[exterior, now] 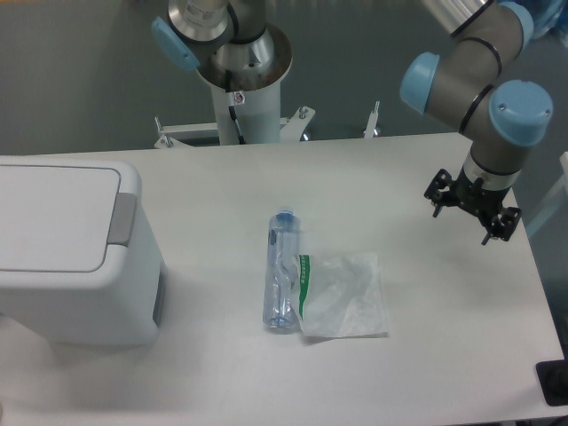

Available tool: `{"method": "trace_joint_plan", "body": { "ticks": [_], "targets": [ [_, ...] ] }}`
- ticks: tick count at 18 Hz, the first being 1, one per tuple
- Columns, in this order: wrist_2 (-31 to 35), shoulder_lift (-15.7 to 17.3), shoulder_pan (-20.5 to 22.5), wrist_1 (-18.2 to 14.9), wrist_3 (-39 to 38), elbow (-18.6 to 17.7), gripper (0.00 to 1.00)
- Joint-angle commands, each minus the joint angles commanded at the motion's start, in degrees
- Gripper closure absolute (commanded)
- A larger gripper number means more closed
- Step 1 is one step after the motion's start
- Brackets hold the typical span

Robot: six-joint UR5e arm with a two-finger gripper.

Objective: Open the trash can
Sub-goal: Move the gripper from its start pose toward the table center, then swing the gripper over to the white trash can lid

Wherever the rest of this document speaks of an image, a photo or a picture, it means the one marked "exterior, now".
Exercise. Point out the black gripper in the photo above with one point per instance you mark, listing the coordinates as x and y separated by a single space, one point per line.
499 223

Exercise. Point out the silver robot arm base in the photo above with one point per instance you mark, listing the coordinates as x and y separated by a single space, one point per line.
230 44

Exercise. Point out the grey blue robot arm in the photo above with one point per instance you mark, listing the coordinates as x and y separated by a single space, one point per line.
504 122

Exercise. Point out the white plastic trash can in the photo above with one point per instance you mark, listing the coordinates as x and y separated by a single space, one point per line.
118 304

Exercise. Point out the white trash can lid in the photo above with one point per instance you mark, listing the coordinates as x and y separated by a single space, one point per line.
57 217

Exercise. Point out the clear zip plastic bag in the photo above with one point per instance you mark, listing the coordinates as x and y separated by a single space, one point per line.
339 297

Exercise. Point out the black object at table corner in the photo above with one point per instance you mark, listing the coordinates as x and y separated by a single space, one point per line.
552 376

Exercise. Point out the blue plastic bag background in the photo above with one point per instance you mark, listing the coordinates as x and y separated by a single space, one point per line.
545 14

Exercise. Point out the clear crushed plastic bottle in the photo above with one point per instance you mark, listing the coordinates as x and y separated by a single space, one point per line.
281 273

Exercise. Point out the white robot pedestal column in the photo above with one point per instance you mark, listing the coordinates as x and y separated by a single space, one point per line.
254 115

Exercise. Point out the white metal support frame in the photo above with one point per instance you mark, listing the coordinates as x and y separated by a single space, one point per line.
294 128

